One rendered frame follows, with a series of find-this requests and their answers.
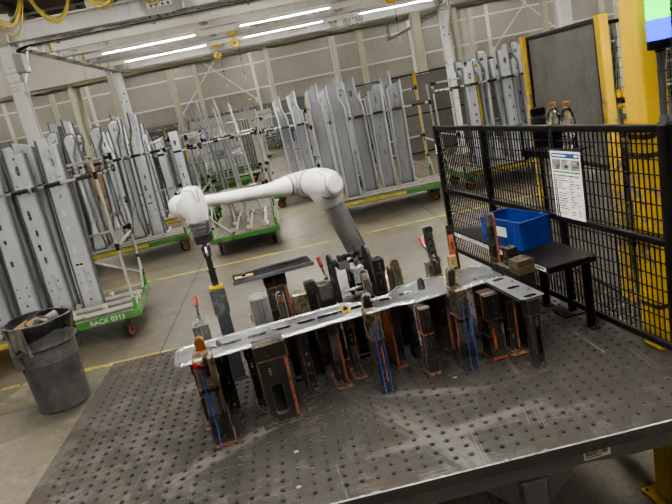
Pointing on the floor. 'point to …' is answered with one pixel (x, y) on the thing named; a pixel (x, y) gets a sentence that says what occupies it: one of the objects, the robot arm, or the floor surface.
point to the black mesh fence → (568, 220)
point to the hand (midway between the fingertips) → (213, 277)
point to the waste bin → (48, 357)
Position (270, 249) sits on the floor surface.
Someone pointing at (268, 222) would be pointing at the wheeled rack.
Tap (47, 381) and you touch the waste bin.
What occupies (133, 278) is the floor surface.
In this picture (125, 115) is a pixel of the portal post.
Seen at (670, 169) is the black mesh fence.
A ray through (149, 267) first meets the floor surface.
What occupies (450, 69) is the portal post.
